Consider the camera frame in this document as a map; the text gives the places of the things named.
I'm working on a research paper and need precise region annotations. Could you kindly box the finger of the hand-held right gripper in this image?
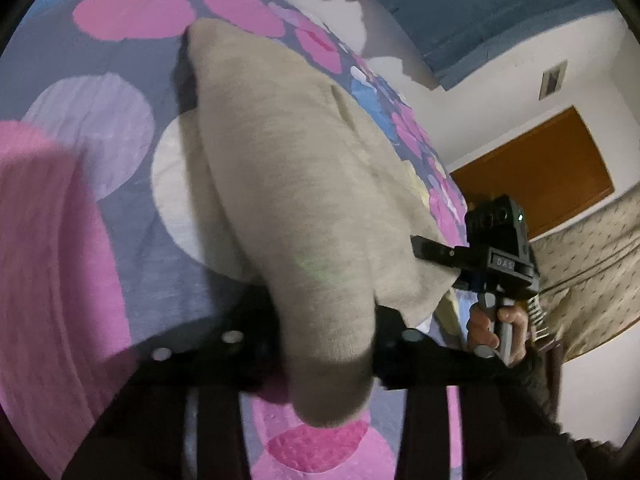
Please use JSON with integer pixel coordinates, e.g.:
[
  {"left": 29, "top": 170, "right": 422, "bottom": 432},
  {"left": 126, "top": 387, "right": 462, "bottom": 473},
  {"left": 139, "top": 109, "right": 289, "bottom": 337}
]
[{"left": 411, "top": 235, "right": 468, "bottom": 273}]

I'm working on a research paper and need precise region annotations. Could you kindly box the wall switch plate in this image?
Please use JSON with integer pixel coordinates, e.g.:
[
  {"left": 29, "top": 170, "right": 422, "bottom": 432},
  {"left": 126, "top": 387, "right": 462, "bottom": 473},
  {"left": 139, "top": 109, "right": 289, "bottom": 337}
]
[{"left": 539, "top": 60, "right": 568, "bottom": 101}]

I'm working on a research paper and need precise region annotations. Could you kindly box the brown wooden door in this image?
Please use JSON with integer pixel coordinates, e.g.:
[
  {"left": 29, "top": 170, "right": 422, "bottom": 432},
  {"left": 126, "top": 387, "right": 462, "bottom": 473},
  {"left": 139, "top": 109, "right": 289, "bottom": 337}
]
[{"left": 450, "top": 106, "right": 615, "bottom": 241}]

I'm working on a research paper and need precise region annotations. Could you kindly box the colourful dotted bedspread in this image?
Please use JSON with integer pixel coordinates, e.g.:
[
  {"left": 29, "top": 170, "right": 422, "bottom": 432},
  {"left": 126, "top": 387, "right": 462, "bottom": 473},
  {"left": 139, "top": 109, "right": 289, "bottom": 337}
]
[{"left": 0, "top": 0, "right": 471, "bottom": 480}]

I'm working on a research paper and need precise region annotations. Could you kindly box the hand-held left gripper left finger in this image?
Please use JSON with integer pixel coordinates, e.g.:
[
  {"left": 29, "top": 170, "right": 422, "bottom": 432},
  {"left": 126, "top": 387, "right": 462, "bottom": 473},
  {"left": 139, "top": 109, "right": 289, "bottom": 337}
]
[{"left": 65, "top": 287, "right": 288, "bottom": 480}]

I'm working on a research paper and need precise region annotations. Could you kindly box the grey bed sheet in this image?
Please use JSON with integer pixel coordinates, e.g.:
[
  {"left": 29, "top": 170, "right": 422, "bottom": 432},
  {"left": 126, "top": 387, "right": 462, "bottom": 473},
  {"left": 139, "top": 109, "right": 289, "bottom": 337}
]
[{"left": 270, "top": 0, "right": 441, "bottom": 92}]

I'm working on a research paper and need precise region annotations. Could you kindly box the person's right hand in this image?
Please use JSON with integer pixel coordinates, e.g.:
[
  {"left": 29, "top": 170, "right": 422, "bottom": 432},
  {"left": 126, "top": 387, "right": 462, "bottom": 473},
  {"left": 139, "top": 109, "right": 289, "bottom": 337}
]
[{"left": 467, "top": 305, "right": 531, "bottom": 366}]

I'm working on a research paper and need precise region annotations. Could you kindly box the beige knit sweater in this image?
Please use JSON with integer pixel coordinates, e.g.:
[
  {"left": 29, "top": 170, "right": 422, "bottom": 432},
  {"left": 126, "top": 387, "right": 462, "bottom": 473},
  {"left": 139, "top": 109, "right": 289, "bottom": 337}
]
[{"left": 172, "top": 17, "right": 453, "bottom": 428}]

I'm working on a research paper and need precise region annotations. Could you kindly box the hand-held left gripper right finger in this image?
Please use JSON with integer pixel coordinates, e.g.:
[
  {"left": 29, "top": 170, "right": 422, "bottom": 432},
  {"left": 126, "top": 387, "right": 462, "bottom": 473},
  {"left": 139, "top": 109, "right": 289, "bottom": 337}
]
[{"left": 375, "top": 305, "right": 587, "bottom": 480}]

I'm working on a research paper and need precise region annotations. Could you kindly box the pink knit cloth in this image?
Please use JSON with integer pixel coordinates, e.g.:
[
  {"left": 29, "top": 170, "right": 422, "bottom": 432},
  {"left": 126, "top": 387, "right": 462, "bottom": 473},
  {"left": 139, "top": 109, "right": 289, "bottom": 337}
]
[{"left": 0, "top": 120, "right": 136, "bottom": 478}]

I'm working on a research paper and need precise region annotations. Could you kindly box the beige patterned curtain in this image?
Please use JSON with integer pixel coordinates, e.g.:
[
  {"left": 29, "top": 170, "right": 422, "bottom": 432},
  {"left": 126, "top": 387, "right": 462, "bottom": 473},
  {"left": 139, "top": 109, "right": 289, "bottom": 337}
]
[{"left": 529, "top": 195, "right": 640, "bottom": 361}]

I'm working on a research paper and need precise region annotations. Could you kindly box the person's right forearm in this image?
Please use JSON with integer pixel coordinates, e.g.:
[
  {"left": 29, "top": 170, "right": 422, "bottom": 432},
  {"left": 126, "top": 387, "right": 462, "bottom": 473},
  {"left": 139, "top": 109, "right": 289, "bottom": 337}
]
[{"left": 495, "top": 345, "right": 626, "bottom": 461}]

